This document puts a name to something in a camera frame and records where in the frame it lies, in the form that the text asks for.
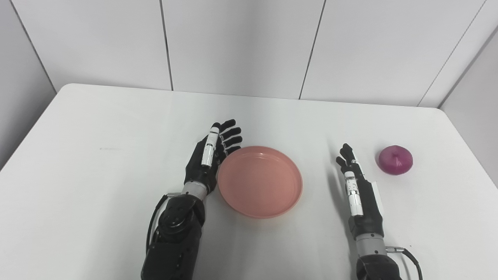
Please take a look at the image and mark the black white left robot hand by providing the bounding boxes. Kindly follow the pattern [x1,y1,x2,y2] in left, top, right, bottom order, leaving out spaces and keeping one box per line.
[184,119,243,194]

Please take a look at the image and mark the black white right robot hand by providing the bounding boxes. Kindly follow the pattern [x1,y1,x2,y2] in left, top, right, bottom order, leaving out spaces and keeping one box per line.
[336,143,386,239]

